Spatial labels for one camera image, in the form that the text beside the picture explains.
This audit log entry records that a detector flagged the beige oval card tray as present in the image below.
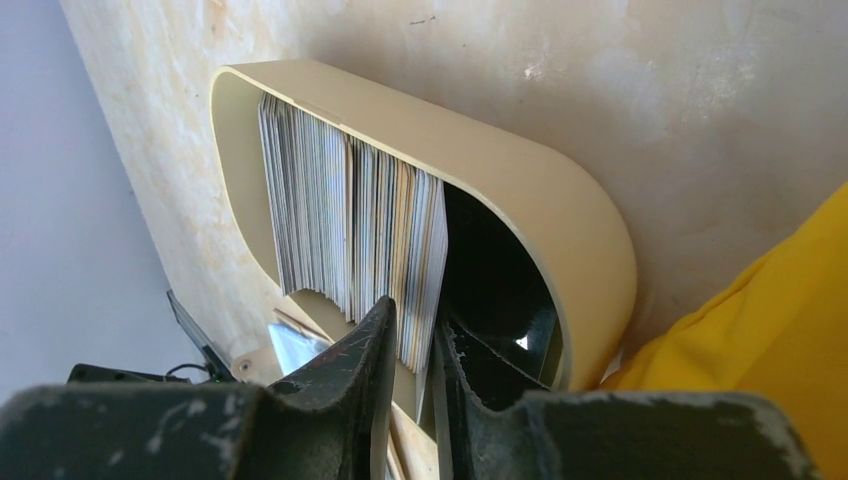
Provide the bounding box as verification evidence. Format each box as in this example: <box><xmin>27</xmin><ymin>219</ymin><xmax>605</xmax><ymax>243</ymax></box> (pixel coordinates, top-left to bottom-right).
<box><xmin>210</xmin><ymin>59</ymin><xmax>637</xmax><ymax>393</ymax></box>

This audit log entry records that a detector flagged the yellow cloth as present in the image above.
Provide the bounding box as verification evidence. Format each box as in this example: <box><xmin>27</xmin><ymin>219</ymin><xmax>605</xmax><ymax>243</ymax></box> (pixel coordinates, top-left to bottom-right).
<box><xmin>600</xmin><ymin>186</ymin><xmax>847</xmax><ymax>479</ymax></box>

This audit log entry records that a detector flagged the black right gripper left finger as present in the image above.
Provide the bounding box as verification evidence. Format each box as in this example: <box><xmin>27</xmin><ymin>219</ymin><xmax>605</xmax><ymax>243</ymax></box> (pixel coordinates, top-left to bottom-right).
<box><xmin>1</xmin><ymin>297</ymin><xmax>397</xmax><ymax>479</ymax></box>

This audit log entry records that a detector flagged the beige card holder wallet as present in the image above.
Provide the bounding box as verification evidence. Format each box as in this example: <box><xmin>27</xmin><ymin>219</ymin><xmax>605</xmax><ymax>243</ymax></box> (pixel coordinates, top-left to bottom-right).
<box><xmin>230</xmin><ymin>309</ymin><xmax>333</xmax><ymax>386</ymax></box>

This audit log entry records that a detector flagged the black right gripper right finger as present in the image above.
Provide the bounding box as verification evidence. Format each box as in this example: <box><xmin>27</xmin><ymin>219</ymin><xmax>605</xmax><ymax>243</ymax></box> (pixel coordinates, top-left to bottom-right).
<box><xmin>431</xmin><ymin>324</ymin><xmax>821</xmax><ymax>479</ymax></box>

